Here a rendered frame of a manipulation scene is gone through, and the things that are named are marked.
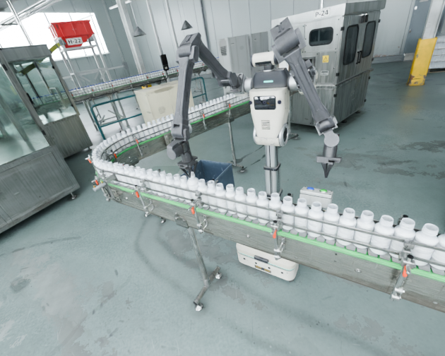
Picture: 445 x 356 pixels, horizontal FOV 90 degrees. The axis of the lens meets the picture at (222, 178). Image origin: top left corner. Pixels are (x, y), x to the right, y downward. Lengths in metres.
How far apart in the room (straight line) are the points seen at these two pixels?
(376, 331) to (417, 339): 0.22
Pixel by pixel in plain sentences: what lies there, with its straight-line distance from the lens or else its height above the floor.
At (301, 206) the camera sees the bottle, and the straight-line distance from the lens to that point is 1.00.
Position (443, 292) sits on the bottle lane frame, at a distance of 1.16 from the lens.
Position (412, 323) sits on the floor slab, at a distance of 2.19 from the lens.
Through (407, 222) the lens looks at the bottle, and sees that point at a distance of 1.03.
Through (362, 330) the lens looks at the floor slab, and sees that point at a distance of 2.05.
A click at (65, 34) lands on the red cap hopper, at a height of 2.53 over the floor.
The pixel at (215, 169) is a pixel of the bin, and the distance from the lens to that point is 1.91.
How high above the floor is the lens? 1.78
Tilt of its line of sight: 31 degrees down
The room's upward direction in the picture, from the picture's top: 10 degrees counter-clockwise
